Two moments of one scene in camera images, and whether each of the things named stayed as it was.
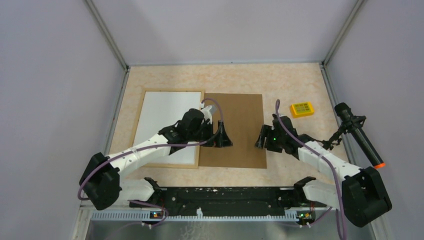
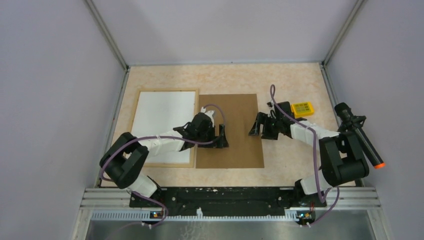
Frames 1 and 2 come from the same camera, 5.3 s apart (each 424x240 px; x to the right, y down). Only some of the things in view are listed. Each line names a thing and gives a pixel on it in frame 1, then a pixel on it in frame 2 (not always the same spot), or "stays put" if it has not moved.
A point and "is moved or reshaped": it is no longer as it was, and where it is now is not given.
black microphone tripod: [351, 123] stays put
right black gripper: [266, 131] -> [262, 118]
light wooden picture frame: [172, 166] is moved or reshaped
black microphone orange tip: [343, 110] stays put
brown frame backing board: [242, 115] stays put
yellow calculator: [302, 109] stays put
